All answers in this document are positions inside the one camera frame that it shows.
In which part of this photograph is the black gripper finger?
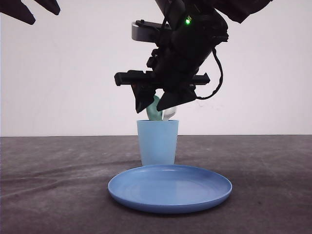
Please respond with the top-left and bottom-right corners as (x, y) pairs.
(35, 0), (60, 15)
(0, 0), (36, 25)

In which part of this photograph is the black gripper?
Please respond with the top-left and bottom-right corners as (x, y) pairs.
(114, 14), (228, 113)

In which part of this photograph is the mint green plastic spoon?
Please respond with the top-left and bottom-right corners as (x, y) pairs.
(146, 95), (162, 121)

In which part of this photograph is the white plastic fork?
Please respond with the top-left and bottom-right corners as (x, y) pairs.
(163, 106), (177, 121)

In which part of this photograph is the light blue plastic cup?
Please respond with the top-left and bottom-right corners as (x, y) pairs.
(137, 120), (179, 166)

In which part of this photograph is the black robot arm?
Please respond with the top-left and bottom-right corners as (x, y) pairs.
(115, 0), (268, 113)

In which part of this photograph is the blue plastic plate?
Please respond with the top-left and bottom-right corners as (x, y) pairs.
(108, 164), (233, 214)

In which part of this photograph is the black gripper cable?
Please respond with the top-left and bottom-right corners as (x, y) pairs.
(195, 47), (224, 100)

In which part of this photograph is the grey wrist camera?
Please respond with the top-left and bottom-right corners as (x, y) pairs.
(132, 19), (173, 45)

